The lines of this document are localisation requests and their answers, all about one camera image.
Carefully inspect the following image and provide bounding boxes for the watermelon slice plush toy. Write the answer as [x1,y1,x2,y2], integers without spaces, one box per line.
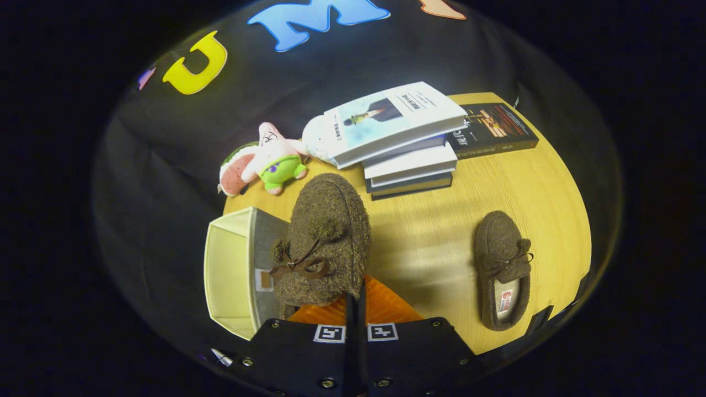
[218,142,260,197]

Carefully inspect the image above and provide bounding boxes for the black cover book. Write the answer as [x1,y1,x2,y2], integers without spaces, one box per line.
[446,103,539,159]

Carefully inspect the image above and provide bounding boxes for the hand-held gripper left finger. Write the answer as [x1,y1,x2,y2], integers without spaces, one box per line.
[229,295,354,397]

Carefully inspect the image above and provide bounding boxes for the white cover book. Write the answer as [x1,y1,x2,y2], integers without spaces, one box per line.
[323,82,468,169]

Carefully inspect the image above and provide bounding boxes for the grey fabric storage box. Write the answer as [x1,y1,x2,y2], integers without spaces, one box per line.
[204,207,293,340]

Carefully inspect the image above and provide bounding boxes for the pink starfish plush toy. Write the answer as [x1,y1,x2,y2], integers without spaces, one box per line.
[241,122,309,195]

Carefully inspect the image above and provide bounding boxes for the dark grey stacked book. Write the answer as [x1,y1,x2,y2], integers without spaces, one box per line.
[365,172,454,200]

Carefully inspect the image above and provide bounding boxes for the brown fuzzy shoe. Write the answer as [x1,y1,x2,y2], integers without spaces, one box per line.
[473,211,534,331]
[270,173,371,321]

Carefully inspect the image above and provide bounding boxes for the thin grey stacked book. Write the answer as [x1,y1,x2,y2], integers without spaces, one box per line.
[361,135,446,167]

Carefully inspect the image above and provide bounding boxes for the thick white stacked book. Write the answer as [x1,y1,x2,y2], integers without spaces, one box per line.
[363,142,458,188]

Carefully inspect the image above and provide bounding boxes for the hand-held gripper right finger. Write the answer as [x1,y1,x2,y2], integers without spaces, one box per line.
[359,276,486,397]

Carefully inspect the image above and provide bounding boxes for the white plush toy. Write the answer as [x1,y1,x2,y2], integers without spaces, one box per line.
[302,115,338,164]

